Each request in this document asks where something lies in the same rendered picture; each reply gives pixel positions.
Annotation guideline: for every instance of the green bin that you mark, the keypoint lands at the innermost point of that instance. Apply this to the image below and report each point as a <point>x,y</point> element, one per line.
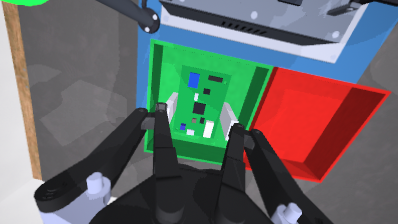
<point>244,93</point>

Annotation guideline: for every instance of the red open-top bin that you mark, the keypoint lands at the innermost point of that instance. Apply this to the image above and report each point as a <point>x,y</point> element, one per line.
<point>310,123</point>

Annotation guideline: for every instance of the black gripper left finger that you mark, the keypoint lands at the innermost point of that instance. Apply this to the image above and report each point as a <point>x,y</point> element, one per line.
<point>77,194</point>

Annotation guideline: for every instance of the green circuit board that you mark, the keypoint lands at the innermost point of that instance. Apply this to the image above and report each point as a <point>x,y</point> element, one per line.
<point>201,97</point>

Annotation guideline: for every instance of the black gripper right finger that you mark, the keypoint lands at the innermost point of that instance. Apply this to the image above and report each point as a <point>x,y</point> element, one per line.
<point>282,197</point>

